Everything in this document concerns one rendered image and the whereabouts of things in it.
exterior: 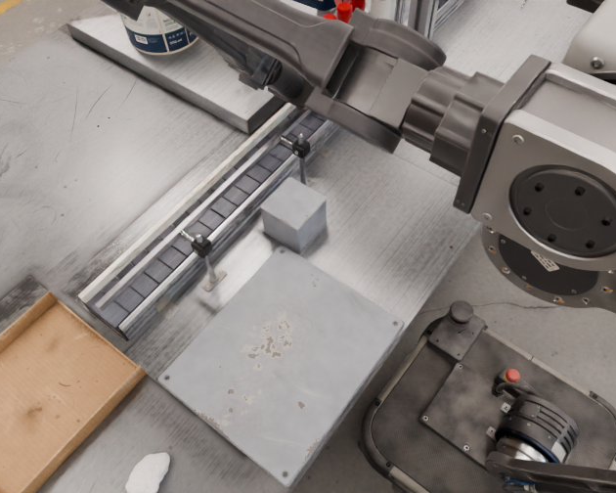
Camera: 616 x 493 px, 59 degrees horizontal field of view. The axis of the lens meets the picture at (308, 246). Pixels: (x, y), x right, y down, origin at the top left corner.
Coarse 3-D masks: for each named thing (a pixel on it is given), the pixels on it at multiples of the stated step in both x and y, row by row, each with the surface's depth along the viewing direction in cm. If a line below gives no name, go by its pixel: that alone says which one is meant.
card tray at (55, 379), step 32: (32, 320) 107; (64, 320) 107; (0, 352) 104; (32, 352) 104; (64, 352) 103; (96, 352) 103; (0, 384) 100; (32, 384) 100; (64, 384) 100; (96, 384) 100; (128, 384) 97; (0, 416) 97; (32, 416) 97; (64, 416) 97; (96, 416) 94; (0, 448) 94; (32, 448) 94; (64, 448) 91; (0, 480) 91; (32, 480) 88
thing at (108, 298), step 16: (352, 64) 126; (304, 112) 118; (288, 128) 116; (272, 144) 114; (256, 160) 112; (240, 176) 110; (224, 192) 108; (208, 208) 106; (192, 224) 104; (176, 240) 103; (112, 288) 96; (96, 304) 94
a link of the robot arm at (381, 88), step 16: (368, 48) 50; (368, 64) 50; (384, 64) 49; (400, 64) 47; (352, 80) 50; (368, 80) 49; (384, 80) 49; (400, 80) 47; (416, 80) 47; (336, 96) 52; (352, 96) 50; (368, 96) 49; (384, 96) 48; (400, 96) 47; (368, 112) 49; (384, 112) 48; (400, 112) 47; (400, 128) 48
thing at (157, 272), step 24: (288, 120) 129; (312, 120) 128; (264, 144) 125; (264, 168) 121; (240, 192) 117; (216, 216) 114; (168, 264) 108; (144, 288) 105; (96, 312) 103; (120, 312) 102
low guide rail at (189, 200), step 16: (288, 112) 127; (272, 128) 125; (208, 176) 115; (192, 192) 113; (176, 208) 111; (160, 224) 109; (144, 240) 107; (128, 256) 105; (112, 272) 104; (96, 288) 102
